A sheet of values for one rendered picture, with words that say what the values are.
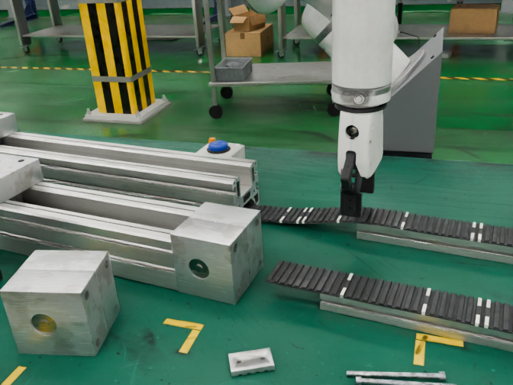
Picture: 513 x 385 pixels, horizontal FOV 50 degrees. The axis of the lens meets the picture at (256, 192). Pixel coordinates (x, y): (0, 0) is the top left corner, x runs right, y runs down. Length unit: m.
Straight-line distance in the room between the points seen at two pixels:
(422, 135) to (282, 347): 0.67
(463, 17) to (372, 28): 4.87
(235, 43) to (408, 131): 4.78
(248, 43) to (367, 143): 5.12
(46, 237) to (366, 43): 0.55
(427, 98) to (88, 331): 0.81
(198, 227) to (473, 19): 5.00
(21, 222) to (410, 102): 0.78
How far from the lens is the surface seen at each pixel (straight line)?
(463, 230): 0.88
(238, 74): 3.87
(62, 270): 0.71
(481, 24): 5.61
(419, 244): 0.87
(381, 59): 0.77
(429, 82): 1.18
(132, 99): 4.10
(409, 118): 1.20
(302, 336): 0.70
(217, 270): 0.73
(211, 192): 0.92
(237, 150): 1.09
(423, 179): 1.10
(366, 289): 0.73
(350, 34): 0.76
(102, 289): 0.72
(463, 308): 0.72
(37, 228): 0.91
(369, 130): 0.79
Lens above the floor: 1.24
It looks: 26 degrees down
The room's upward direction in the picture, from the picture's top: 4 degrees counter-clockwise
